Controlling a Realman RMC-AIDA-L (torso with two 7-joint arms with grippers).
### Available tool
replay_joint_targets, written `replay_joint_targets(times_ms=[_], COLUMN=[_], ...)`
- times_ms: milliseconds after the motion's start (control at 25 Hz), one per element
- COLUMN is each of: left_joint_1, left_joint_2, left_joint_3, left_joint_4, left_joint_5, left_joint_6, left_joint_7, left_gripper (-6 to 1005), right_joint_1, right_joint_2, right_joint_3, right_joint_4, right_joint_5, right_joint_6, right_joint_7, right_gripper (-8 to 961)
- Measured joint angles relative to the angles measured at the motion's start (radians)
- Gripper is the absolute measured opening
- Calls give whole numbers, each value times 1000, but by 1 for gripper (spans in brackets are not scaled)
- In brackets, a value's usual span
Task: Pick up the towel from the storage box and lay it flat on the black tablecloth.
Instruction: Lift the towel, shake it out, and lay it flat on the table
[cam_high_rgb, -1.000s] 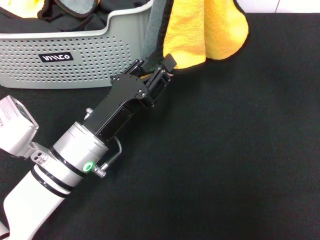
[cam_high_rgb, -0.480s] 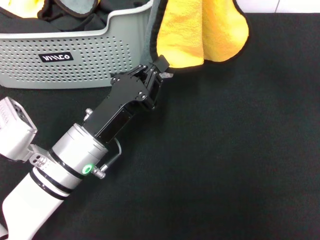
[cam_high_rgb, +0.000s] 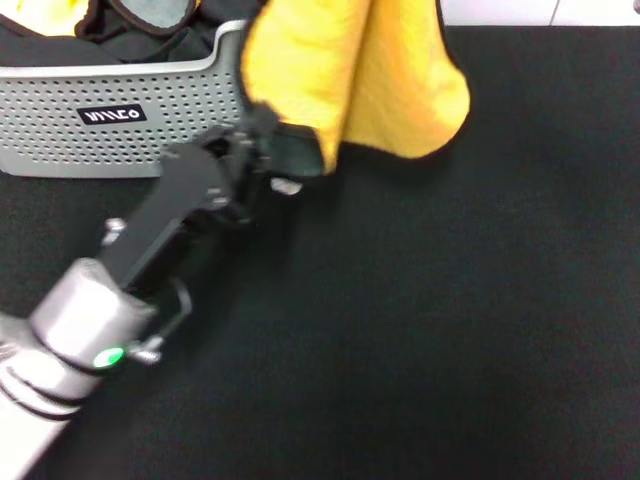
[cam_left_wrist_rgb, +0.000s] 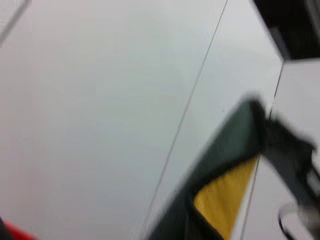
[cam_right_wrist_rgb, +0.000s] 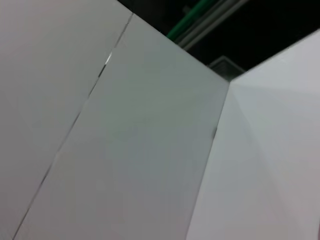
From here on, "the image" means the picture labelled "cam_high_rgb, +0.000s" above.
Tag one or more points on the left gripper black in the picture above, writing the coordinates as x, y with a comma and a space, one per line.
170, 215

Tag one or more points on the grey yellow towel black trim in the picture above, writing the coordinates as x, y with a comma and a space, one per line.
160, 10
310, 65

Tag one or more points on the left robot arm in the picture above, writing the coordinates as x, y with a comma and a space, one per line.
85, 310

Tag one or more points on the silver elbow connector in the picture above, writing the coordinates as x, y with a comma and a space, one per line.
114, 230

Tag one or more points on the grey perforated storage box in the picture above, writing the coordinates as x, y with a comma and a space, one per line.
125, 145

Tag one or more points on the black tablecloth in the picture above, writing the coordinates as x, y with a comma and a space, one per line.
450, 325

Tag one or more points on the black cloth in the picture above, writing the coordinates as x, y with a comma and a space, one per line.
50, 50

